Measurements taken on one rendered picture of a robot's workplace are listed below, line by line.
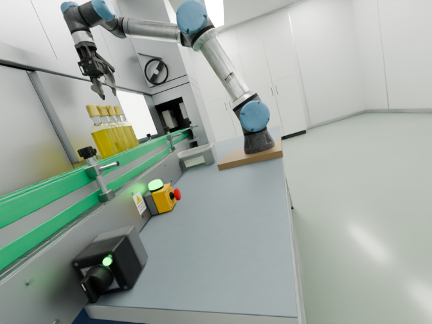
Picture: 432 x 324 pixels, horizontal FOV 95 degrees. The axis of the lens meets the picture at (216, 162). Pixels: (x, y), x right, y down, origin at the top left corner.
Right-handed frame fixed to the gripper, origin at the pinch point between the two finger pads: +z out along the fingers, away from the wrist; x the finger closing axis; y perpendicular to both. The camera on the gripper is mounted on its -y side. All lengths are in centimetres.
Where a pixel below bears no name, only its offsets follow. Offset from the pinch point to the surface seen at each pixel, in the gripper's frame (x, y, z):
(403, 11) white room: 353, -304, -44
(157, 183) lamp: 22, 32, 37
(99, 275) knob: 24, 65, 41
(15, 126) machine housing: -13.3, 33.5, 7.6
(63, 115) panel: -10.7, 16.9, 5.4
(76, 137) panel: -10.7, 15.8, 14.4
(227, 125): 28, -371, 51
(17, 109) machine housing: -13.3, 30.3, 2.4
